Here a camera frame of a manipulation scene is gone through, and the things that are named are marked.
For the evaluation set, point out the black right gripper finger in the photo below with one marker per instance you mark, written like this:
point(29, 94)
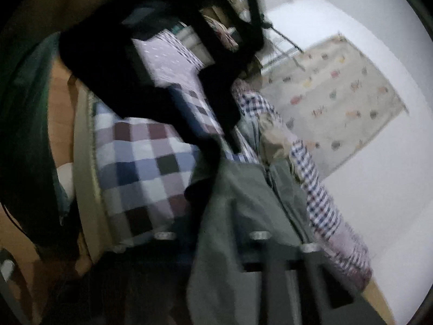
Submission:
point(298, 285)

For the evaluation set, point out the olive green garment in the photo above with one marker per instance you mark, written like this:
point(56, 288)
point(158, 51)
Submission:
point(235, 199)

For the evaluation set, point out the checkered rolled quilt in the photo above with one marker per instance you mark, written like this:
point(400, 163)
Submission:
point(340, 243)

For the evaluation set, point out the khaki beige garment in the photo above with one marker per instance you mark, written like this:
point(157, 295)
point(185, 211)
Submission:
point(276, 143)

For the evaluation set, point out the checkered bed sheet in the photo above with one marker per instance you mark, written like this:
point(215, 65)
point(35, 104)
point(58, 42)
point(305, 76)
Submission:
point(143, 166)

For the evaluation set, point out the pineapple print curtain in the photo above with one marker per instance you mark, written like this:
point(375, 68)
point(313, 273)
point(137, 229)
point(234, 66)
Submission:
point(333, 98)

